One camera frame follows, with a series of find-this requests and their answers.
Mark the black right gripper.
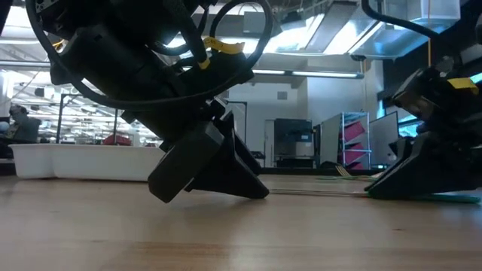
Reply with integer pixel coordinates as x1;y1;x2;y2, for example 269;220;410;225
367;56;482;199

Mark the gold knife green handle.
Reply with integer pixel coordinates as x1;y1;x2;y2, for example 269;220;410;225
269;187;482;205

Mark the white board panel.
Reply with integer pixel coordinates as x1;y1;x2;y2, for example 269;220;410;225
368;110;400;166

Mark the metal shelf rack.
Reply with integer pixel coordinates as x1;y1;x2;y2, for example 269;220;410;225
340;111;372;170

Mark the black cabinet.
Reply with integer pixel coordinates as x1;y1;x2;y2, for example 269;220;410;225
273;117;315;167

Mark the red bag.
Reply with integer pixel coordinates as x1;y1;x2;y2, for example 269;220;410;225
102;133;133;147

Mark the yellow tape tag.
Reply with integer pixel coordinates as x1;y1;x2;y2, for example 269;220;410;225
202;35;246;71
447;77;480;96

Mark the grey panel board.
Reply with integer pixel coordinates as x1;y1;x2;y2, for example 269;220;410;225
319;114;343;166

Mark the white cutlery tray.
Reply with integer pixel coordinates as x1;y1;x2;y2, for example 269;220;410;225
8;142;166;182

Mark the long ceiling light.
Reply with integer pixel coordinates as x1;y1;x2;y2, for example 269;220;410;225
252;69;365;79

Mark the person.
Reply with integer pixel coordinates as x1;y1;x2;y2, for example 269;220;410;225
7;104;43;144

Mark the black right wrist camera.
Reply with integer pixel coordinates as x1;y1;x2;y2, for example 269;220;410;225
391;67;438;120

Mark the rectangular silver duct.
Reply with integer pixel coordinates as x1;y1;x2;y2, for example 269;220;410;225
349;0;462;61

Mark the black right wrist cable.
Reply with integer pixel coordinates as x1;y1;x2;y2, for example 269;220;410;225
360;0;441;38

